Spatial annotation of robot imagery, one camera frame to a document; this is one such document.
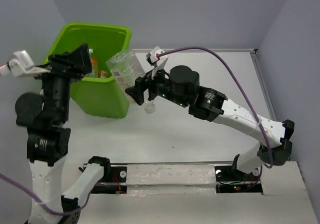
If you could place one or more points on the small orange bottle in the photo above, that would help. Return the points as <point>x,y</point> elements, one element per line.
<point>103,74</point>

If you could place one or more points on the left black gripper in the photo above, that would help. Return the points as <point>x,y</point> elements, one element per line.
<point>64,61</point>

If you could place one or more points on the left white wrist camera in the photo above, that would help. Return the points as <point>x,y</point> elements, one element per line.
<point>21,64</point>

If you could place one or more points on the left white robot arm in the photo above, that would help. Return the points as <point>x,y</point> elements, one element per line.
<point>47,149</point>

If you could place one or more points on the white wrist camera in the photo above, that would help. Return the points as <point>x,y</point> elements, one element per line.
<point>21,64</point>
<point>154,59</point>

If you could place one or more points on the clear bottle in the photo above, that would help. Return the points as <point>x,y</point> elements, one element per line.
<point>126,68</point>

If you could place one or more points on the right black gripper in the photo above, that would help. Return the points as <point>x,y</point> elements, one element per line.
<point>142,84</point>

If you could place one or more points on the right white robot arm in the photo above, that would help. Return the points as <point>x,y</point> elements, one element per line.
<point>274,146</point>

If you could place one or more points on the aluminium table edge rail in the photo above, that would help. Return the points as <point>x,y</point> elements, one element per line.
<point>249,50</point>

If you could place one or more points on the orange drink bottle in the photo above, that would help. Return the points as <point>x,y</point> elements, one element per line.
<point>94,64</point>

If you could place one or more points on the green plastic bin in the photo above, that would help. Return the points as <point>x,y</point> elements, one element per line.
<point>101,97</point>

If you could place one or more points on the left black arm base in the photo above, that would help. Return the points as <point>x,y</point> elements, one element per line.
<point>114,183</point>

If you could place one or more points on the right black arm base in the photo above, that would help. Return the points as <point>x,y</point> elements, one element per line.
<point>234,181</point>

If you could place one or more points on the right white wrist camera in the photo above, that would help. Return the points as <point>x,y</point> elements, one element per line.
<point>154,59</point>

